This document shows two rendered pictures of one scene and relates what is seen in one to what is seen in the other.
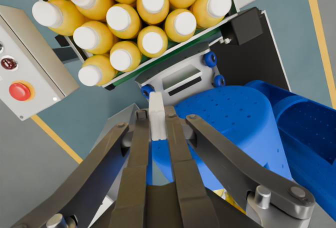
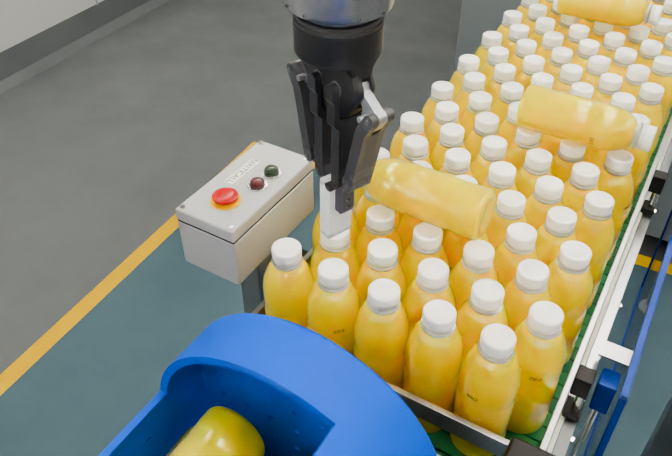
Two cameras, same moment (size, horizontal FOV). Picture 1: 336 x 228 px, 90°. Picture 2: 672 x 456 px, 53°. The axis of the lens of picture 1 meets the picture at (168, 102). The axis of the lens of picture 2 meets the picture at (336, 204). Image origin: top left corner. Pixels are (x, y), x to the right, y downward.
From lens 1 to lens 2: 0.62 m
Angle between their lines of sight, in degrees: 67
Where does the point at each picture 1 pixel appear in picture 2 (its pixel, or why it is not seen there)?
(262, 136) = (374, 384)
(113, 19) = (378, 245)
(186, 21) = (443, 310)
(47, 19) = not seen: hidden behind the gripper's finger
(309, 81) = not seen: outside the picture
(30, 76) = (250, 201)
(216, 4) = (493, 331)
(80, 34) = not seen: hidden behind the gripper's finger
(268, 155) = (347, 420)
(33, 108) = (203, 213)
